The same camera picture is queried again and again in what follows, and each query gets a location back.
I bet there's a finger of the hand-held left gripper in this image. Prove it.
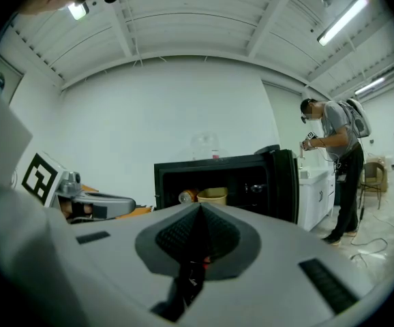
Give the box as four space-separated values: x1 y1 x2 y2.
58 191 137 220

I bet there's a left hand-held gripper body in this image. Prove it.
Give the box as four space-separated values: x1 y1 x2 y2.
21 151 82 208

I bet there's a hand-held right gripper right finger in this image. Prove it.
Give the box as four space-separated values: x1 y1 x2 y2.
179 202 376 327

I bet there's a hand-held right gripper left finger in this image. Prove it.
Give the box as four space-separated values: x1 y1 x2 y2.
46 202 202 327

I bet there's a beige plastic bowl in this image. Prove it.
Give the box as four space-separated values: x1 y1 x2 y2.
196 187 229 206

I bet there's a person's left hand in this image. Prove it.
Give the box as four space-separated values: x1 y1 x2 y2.
59 201 95 223

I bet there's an orange drink can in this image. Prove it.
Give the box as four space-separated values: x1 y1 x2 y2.
179 189 200 205

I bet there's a white cabinet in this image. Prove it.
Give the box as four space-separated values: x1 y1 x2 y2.
297 168 337 232

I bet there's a clear plastic container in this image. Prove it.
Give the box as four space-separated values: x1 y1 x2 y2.
190 131 222 161

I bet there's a wicker chair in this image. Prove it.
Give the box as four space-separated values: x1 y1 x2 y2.
357 161 389 211

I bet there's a thin floor cable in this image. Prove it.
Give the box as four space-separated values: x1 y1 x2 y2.
349 196 389 269

